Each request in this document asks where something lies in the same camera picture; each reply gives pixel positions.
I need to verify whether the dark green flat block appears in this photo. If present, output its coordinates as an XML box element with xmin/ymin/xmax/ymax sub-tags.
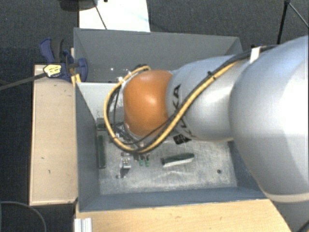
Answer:
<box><xmin>160</xmin><ymin>152</ymin><xmax>196</xmax><ymax>169</ymax></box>
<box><xmin>96</xmin><ymin>117</ymin><xmax>107</xmax><ymax>132</ymax></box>
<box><xmin>97</xmin><ymin>134</ymin><xmax>107</xmax><ymax>170</ymax></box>

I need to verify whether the grey metal bin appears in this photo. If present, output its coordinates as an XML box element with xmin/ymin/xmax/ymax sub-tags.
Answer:
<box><xmin>73</xmin><ymin>27</ymin><xmax>267</xmax><ymax>213</ymax></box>

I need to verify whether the pale wood board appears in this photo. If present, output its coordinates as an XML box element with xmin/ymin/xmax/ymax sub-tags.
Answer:
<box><xmin>28</xmin><ymin>64</ymin><xmax>79</xmax><ymax>206</ymax></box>

